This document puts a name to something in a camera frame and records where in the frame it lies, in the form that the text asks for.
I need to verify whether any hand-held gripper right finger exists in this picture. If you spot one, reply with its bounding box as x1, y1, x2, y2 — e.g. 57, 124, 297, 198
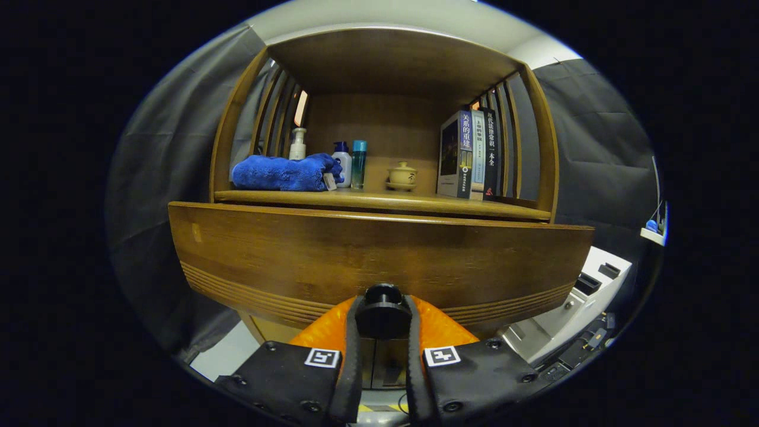
405, 295, 537, 425

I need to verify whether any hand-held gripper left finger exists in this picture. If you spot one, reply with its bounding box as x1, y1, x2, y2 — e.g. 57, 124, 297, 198
215, 295, 363, 425

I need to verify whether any wooden drawer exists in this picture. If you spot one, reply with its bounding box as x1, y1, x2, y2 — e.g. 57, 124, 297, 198
168, 202, 595, 342

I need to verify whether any wooden countertop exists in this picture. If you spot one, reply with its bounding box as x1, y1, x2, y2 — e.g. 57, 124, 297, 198
213, 189, 552, 221

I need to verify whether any wooden cabinet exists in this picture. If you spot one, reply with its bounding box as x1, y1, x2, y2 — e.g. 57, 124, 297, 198
209, 27, 561, 392

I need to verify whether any white box appliance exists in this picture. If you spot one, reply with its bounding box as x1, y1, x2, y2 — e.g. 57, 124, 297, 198
501, 246, 633, 365

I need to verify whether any black electronic device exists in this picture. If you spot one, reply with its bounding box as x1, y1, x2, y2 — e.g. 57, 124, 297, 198
540, 311, 617, 380

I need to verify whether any beige lidded teacup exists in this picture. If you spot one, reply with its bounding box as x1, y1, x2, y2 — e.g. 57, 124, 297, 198
385, 161, 419, 192

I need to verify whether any clear teal bottle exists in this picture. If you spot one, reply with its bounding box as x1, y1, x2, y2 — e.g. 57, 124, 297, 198
351, 140, 367, 190

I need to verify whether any white bottle with blue cap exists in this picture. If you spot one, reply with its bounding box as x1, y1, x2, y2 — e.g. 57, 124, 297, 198
332, 141, 352, 188

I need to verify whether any blue towel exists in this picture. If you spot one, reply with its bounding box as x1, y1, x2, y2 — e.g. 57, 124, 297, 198
231, 153, 345, 192

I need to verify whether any book with blue spine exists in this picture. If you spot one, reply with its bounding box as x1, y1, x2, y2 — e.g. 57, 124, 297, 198
437, 110, 473, 199

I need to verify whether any book with pale spine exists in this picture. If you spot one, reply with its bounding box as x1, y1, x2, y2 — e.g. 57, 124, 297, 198
470, 109, 487, 200

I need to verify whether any book with black spine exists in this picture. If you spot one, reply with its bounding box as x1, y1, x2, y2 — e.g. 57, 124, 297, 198
482, 107, 500, 201

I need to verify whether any white side shelf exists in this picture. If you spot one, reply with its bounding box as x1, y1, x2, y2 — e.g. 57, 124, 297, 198
640, 202, 669, 246

